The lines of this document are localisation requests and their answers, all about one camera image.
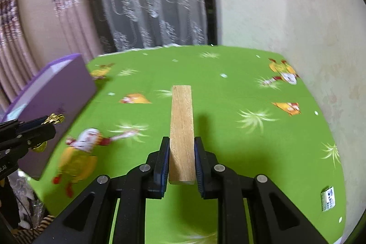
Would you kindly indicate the pink curtain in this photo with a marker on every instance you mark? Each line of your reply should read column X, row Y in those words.
column 43, row 26

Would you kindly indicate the desktop with green printed cloth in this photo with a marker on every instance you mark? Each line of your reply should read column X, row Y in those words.
column 223, row 112

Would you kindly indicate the small white green packet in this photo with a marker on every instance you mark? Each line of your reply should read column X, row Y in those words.
column 328, row 198

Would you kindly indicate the purple box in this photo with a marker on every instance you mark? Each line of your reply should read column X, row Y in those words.
column 57, row 89

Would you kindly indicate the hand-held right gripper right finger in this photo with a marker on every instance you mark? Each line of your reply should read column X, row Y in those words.
column 199, row 169

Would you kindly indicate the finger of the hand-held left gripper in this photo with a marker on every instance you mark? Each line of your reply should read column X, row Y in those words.
column 33, row 124
column 37, row 134

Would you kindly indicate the striped cloth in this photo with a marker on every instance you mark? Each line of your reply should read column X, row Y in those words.
column 34, row 228

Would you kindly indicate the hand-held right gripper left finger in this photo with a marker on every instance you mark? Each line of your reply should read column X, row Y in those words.
column 163, row 169

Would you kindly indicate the gold ornament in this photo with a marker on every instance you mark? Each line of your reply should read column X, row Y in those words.
column 55, row 118

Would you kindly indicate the wooden block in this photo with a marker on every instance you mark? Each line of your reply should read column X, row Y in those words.
column 182, row 129

